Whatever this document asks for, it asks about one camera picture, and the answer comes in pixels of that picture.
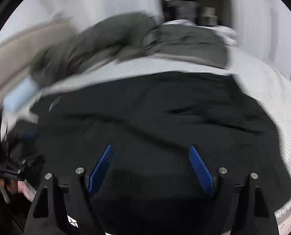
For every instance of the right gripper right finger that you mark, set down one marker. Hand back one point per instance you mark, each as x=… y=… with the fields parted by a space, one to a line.
x=219 y=189

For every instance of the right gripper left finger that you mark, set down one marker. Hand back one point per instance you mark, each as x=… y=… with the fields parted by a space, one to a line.
x=87 y=219

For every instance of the black pants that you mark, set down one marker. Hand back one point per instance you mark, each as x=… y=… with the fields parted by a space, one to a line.
x=151 y=188

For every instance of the person's left hand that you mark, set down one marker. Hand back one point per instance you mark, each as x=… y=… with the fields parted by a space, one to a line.
x=12 y=185

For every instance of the light blue bolster pillow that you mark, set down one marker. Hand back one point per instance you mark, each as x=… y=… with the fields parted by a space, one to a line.
x=20 y=95

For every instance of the beige upholstered headboard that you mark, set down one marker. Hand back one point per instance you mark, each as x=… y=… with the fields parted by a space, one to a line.
x=18 y=50

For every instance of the dark grey duvet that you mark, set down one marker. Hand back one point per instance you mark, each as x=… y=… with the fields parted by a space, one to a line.
x=125 y=37

